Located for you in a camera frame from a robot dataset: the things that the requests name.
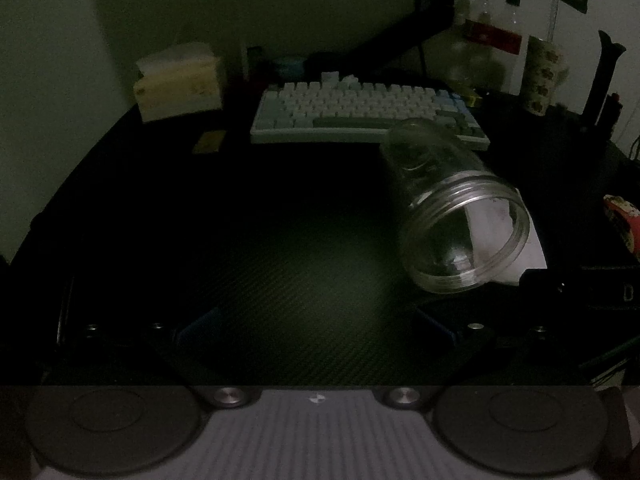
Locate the patterned paper cup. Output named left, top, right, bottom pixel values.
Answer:
left=520, top=35, right=569, bottom=117

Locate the black monitor stand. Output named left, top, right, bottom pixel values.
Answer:
left=305, top=0, right=456, bottom=73

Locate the red and white packet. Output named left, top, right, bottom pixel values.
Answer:
left=602, top=194, right=640, bottom=262

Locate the clear plastic jar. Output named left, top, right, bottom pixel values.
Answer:
left=378, top=117, right=532, bottom=295

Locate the white and blue keyboard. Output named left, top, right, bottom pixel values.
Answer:
left=250, top=72, right=492, bottom=152

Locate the small yellow card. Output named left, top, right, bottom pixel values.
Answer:
left=192, top=131, right=226, bottom=155

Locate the yellow tissue box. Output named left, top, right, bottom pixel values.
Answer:
left=132, top=42, right=224, bottom=123

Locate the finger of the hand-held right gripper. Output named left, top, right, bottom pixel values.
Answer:
left=519, top=268, right=571, bottom=307

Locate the yellow-capped red-label bottle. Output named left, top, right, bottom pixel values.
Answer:
left=465, top=0, right=497, bottom=51

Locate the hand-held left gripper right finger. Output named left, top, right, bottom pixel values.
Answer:
left=375, top=302, right=591, bottom=411

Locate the black forked stand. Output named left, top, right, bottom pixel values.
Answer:
left=582, top=30, right=627, bottom=128

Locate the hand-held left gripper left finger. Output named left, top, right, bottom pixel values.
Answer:
left=55, top=307, right=263, bottom=411

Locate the clear round glass jar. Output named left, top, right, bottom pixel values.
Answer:
left=440, top=30, right=506, bottom=92

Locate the black-capped red-label bottle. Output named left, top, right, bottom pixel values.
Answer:
left=500, top=0, right=524, bottom=56

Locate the white paper tissue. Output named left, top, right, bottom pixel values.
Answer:
left=465, top=195, right=548, bottom=286

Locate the small blue box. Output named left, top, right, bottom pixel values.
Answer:
left=272, top=57, right=306, bottom=77

